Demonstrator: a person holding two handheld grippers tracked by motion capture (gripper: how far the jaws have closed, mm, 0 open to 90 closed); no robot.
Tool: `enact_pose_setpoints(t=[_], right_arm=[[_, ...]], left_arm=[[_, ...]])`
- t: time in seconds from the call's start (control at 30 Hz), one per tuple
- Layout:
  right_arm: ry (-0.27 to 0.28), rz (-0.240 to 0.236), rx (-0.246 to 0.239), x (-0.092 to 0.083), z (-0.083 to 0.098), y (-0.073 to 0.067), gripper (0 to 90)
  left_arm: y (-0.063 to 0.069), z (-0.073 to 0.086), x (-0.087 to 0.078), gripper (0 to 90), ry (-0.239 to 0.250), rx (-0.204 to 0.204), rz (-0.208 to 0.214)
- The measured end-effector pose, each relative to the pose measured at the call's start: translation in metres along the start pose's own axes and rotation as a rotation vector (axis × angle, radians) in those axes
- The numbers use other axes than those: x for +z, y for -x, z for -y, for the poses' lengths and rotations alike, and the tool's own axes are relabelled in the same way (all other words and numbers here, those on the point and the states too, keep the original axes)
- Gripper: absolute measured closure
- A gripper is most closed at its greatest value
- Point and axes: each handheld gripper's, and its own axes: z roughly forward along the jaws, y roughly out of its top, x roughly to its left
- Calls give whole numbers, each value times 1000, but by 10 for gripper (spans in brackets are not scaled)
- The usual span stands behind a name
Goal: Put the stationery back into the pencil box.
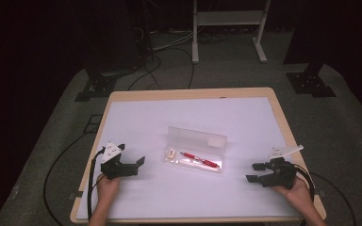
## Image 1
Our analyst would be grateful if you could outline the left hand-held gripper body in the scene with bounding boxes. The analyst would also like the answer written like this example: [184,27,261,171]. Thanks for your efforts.
[100,141,139,180]

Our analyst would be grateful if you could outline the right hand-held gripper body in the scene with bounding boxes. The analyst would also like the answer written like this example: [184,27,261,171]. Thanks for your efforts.
[261,144,304,190]

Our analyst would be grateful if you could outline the white pen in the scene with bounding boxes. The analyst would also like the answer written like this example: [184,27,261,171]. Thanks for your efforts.
[178,158,222,172]

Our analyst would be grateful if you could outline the red pen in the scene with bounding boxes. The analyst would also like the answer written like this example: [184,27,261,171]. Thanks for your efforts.
[179,151,222,170]

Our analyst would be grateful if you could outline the clear plastic pencil case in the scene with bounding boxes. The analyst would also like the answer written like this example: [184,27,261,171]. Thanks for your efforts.
[162,125,228,174]

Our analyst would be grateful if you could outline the person's left hand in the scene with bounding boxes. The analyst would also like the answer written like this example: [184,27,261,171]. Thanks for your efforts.
[96,173,122,205]

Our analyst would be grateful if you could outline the person's right hand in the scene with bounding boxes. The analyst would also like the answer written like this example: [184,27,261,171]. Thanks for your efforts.
[271,176,314,208]

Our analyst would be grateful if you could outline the white table mat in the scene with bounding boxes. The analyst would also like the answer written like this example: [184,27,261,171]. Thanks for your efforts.
[75,96,304,220]

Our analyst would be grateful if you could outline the black stand base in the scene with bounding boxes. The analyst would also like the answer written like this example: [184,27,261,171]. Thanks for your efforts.
[74,66,121,103]
[285,61,337,99]

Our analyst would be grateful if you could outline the wooden table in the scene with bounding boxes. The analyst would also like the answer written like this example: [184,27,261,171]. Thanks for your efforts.
[70,87,327,224]

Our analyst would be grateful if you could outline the white metal stand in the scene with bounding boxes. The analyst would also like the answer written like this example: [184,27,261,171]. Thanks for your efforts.
[191,0,272,65]

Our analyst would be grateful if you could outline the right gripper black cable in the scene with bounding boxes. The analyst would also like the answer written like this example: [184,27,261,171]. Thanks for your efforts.
[292,162,316,226]

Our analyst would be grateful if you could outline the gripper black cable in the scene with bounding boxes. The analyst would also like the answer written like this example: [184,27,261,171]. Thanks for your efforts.
[292,162,316,226]
[87,146,107,220]

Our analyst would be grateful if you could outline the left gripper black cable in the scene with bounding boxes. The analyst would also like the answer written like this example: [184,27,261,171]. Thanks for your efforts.
[87,146,107,220]

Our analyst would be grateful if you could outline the thin black floor cable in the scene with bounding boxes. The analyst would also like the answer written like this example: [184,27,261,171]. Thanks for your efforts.
[42,132,91,226]
[308,170,358,226]

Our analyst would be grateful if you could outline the white floor cables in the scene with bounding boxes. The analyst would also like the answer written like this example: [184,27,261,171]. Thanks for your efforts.
[150,30,196,53]

